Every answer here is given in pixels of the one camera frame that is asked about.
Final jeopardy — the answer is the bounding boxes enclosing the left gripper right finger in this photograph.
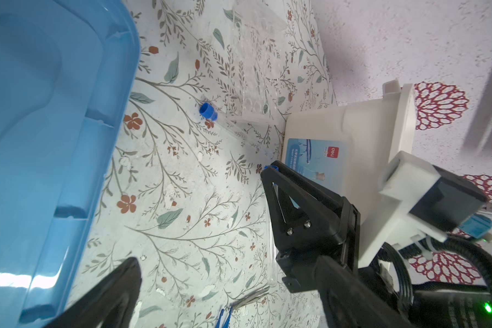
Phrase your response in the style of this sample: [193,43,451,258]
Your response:
[260,161,360,293]

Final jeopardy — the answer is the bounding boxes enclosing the blue tweezers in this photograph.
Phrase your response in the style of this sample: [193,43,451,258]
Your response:
[215,307,234,328]

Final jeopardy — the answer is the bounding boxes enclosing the blue plastic lid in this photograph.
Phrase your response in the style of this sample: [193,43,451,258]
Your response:
[0,1,139,327]

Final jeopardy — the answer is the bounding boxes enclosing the test tube blue cap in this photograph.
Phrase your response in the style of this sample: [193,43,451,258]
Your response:
[263,164,280,172]
[198,102,286,163]

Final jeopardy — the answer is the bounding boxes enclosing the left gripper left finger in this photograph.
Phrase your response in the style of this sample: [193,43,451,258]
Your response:
[46,257,142,327]

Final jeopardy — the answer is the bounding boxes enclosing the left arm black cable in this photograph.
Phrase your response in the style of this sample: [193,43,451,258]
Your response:
[370,235,492,328]

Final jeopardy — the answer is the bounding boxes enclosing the white plastic bin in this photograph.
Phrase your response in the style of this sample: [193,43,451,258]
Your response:
[282,80,416,220]

